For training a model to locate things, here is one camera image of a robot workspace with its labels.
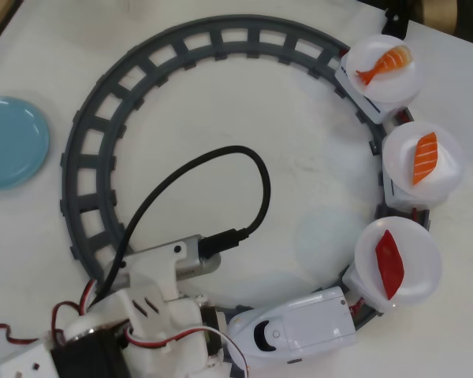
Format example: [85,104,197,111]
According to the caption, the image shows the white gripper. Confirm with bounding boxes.
[109,291,232,378]

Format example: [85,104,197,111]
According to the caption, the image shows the red tuna toy sushi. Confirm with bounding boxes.
[374,229,407,302]

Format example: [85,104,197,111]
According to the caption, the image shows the white Shinkansen toy locomotive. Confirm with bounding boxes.
[225,286,359,362]

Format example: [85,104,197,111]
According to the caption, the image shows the blue round dish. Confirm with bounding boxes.
[0,95,51,191]

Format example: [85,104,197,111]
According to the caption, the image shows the orange salmon toy sushi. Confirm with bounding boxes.
[412,132,456,186]

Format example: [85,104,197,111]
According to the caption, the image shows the orange shrimp toy sushi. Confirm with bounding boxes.
[356,45,414,86]

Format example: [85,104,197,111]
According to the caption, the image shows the grey circular toy train track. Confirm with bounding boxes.
[58,14,433,375]

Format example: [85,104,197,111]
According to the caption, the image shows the white toy train car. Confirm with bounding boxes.
[341,262,387,317]
[378,157,446,212]
[334,49,415,125]

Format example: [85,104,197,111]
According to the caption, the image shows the white round plastic plate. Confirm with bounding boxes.
[382,120,464,204]
[345,34,423,106]
[354,216,444,306]

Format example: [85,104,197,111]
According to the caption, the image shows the black table clamp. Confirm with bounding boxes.
[382,7,409,40]

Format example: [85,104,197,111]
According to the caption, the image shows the red white servo wire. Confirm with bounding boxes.
[0,301,84,348]
[80,275,105,316]
[122,326,251,373]

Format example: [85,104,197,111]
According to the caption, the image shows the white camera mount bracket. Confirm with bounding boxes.
[120,239,201,304]

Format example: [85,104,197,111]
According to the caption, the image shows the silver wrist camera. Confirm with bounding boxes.
[172,234,222,281]

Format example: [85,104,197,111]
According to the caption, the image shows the black USB cable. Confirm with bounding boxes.
[88,145,272,310]

